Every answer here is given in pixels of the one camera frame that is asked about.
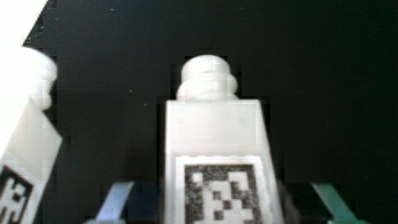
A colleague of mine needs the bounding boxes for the white leg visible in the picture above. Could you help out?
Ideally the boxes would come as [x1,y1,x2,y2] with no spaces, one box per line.
[163,55,284,224]
[0,47,61,224]

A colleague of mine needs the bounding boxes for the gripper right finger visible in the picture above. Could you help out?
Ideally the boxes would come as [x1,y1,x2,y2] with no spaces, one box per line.
[310,183,369,224]

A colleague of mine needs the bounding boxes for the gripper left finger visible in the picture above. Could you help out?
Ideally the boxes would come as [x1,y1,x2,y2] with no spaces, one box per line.
[85,182,133,224]

